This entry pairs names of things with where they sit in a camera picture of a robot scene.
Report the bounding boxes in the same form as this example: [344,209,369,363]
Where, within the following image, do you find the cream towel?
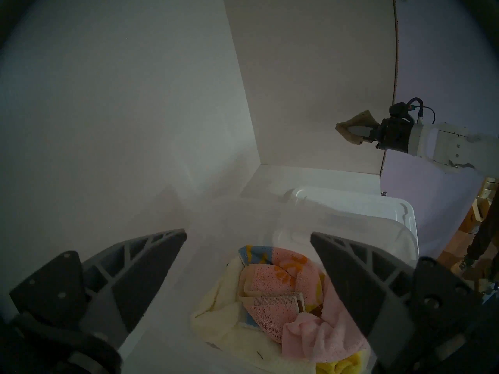
[190,256,312,374]

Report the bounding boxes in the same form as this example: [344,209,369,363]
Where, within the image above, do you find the cream open wardrobe cabinet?
[0,0,398,374]

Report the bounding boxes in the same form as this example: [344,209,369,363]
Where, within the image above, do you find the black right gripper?
[352,102,416,154]

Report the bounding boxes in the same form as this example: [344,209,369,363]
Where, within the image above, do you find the brown cardboard box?
[462,176,499,237]

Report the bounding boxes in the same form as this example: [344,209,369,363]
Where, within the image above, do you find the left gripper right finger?
[310,232,484,367]

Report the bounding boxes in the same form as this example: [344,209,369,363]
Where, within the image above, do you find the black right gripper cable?
[407,98,437,124]

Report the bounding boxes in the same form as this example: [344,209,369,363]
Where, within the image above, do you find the olive brown socks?
[336,110,381,146]

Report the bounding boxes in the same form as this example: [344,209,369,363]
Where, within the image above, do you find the clear plastic storage bin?
[172,194,420,374]

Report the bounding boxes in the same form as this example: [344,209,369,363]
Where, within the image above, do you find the salmon pink flowered towel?
[239,248,325,343]

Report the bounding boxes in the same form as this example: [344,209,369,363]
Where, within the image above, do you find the blue yellow striped cloth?
[238,245,273,269]

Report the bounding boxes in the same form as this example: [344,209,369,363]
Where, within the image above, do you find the white plastic bin lid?
[281,186,418,261]

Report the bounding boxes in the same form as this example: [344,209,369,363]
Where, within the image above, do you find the light pink cloth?
[281,284,370,364]

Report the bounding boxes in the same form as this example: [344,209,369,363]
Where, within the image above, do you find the white cabinet shelf board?
[117,164,386,374]

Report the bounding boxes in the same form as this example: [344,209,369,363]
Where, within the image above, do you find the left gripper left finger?
[10,228,188,351]

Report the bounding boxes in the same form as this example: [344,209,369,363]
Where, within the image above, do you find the lavender cabinet door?
[380,0,499,261]

